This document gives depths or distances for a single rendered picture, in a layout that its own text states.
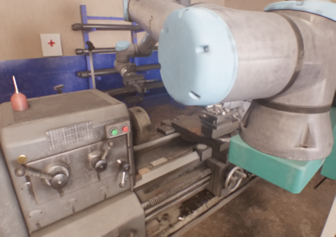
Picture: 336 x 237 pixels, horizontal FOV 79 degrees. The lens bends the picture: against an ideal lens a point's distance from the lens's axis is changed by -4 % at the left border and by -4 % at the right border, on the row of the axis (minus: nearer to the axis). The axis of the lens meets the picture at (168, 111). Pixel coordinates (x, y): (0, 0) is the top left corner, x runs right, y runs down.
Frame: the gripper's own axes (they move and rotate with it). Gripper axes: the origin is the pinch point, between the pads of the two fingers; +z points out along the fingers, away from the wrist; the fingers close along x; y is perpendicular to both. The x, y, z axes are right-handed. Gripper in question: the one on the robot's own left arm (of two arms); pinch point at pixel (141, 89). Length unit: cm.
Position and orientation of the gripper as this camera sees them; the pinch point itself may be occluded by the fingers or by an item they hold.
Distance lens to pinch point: 129.5
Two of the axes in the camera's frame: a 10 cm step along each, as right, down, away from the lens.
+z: 5.4, 6.0, -5.9
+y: -2.3, 7.8, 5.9
